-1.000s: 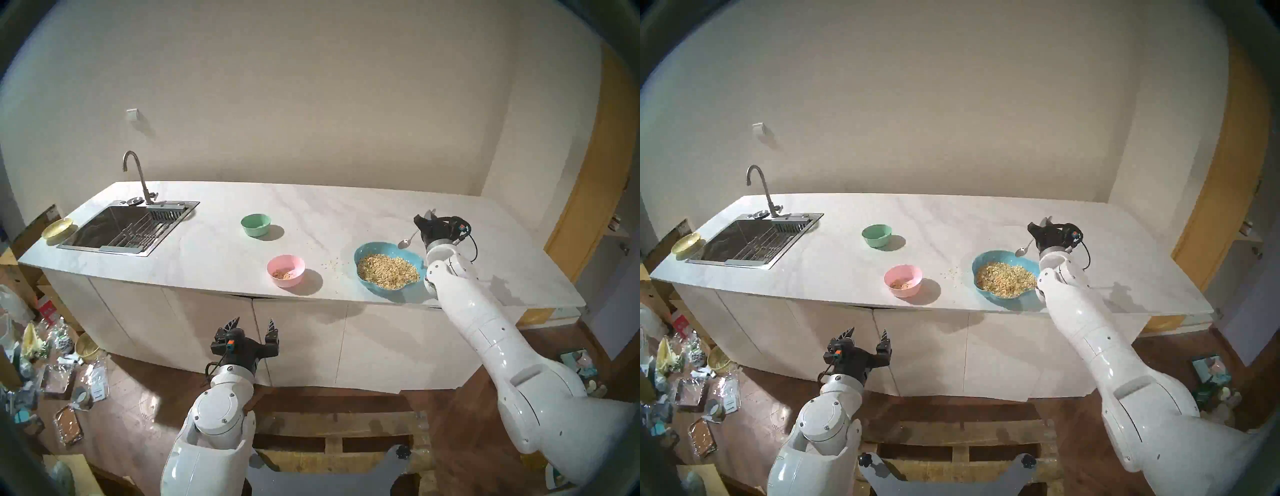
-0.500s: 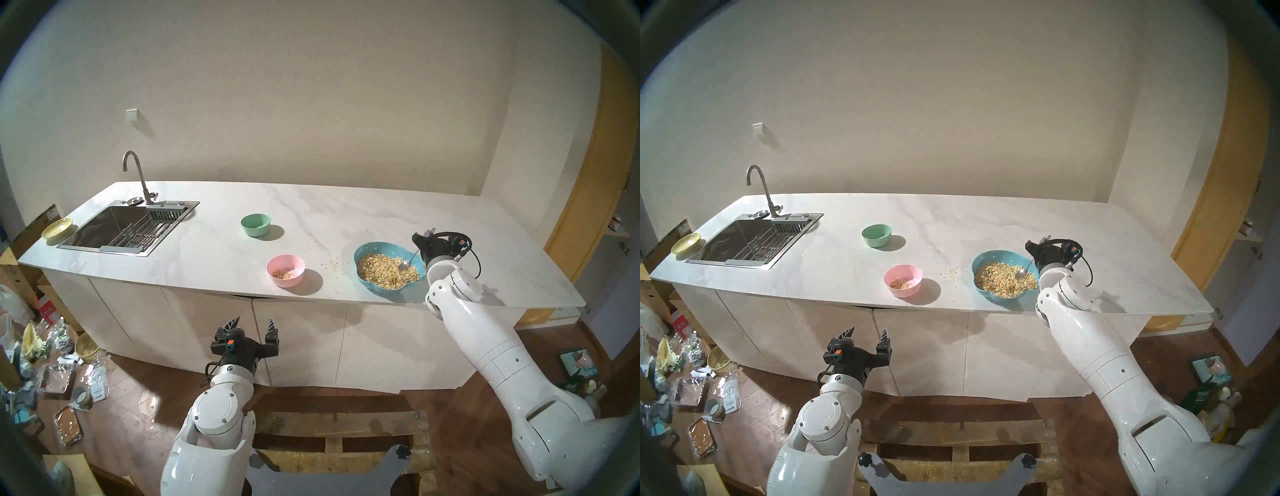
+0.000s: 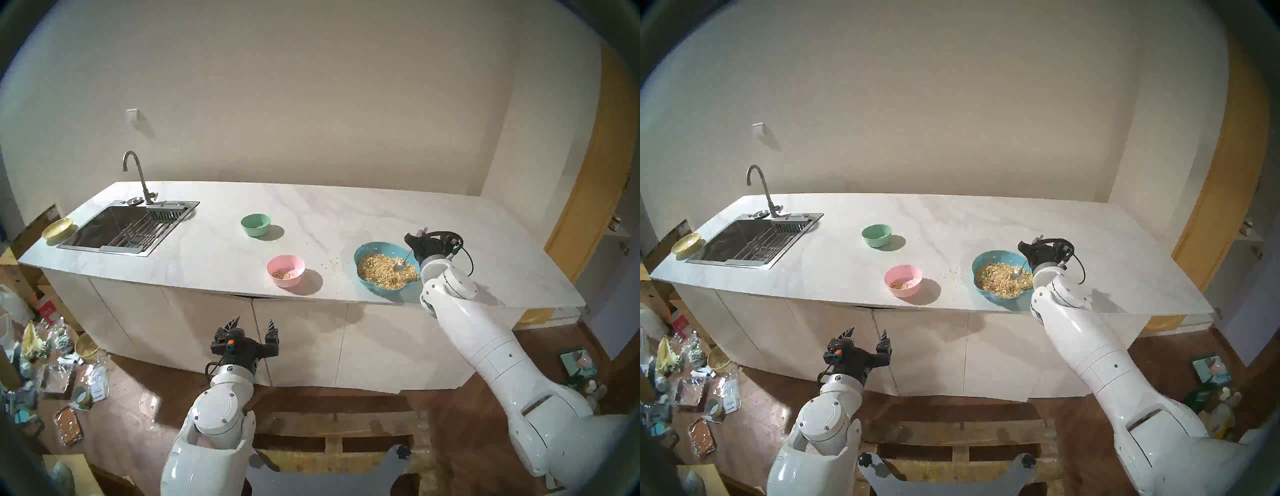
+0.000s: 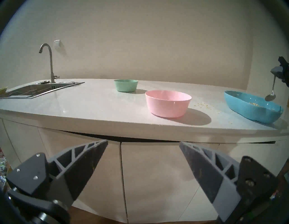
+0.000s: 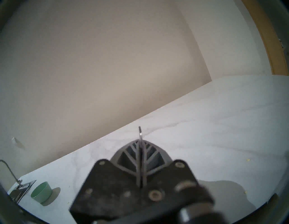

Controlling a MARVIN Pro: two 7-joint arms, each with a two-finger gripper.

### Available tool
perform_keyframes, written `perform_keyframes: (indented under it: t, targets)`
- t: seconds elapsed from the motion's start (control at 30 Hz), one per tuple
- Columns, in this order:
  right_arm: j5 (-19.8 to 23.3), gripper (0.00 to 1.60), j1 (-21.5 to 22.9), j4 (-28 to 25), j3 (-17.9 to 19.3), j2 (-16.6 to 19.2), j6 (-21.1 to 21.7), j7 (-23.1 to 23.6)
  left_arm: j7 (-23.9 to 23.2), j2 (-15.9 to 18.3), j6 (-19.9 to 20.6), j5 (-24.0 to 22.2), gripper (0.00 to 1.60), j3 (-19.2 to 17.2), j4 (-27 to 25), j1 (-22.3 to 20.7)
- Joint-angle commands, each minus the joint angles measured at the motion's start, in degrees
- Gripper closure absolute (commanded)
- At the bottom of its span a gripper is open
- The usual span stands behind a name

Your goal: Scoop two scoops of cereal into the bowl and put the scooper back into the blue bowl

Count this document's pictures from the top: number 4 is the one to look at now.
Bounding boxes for stainless steel sink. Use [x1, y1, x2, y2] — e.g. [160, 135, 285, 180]
[0, 81, 85, 100]

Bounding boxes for blue flower-shaped bowl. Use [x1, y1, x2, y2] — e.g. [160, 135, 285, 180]
[224, 91, 284, 124]

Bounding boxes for scattered oat flakes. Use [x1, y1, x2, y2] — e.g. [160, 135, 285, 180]
[194, 103, 234, 125]

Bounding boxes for curved metal faucet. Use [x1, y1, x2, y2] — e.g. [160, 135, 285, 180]
[38, 44, 59, 83]

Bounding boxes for white counter cabinet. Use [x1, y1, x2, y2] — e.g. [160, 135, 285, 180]
[0, 113, 289, 224]

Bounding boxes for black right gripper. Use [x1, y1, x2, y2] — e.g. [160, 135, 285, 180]
[270, 56, 289, 87]

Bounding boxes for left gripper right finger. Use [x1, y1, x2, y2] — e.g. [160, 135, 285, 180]
[179, 142, 278, 223]

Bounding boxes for green plastic bowl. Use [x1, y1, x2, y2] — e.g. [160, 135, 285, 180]
[114, 79, 138, 92]

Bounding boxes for metal spoon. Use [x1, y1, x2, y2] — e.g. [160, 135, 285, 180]
[265, 75, 276, 102]

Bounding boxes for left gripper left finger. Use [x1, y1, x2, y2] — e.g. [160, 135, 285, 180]
[6, 140, 108, 206]

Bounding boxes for pink plastic bowl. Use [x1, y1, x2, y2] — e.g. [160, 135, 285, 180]
[145, 90, 192, 118]

